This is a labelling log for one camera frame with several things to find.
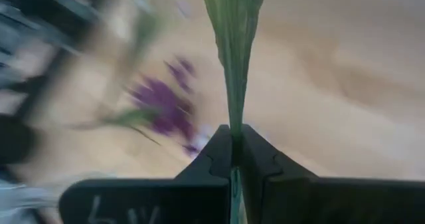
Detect artificial lavender bunch green leaves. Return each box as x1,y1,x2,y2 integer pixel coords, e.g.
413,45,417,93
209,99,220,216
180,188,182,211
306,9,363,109
199,0,268,224

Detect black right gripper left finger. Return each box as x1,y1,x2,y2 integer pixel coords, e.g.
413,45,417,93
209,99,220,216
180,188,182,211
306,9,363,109
58,124,232,224

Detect purple orchid flower spray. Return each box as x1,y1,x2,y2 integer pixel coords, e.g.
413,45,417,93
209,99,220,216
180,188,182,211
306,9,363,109
128,55,209,158

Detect green artificial stem bunch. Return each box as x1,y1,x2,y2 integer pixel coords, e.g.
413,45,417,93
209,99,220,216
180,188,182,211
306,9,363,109
71,106,163,146

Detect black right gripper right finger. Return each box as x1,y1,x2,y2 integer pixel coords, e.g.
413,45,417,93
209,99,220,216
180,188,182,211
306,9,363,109
239,124,425,224

